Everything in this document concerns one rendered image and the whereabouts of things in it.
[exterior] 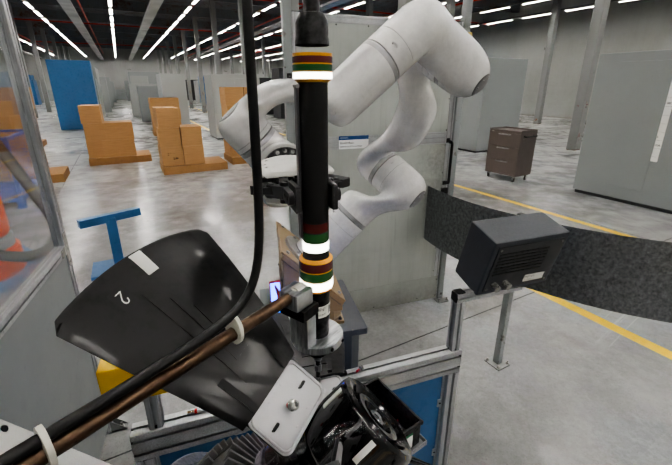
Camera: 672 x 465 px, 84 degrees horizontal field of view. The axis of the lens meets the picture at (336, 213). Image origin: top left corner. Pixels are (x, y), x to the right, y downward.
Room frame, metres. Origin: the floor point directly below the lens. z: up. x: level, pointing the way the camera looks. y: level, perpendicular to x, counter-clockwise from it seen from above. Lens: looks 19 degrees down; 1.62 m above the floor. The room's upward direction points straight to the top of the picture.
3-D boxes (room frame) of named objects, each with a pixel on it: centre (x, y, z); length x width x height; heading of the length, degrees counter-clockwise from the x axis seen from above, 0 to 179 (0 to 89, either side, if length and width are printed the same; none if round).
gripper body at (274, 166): (0.54, 0.06, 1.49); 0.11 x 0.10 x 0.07; 19
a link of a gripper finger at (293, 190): (0.44, 0.06, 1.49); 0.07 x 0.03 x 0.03; 19
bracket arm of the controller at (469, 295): (0.99, -0.45, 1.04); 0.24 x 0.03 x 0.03; 109
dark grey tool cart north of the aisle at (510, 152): (6.75, -3.15, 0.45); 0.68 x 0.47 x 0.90; 32
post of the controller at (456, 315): (0.95, -0.36, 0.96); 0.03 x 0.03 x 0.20; 19
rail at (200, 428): (0.81, 0.05, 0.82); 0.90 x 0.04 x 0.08; 109
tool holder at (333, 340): (0.43, 0.03, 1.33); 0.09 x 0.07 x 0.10; 144
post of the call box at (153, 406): (0.68, 0.42, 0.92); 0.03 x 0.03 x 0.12; 19
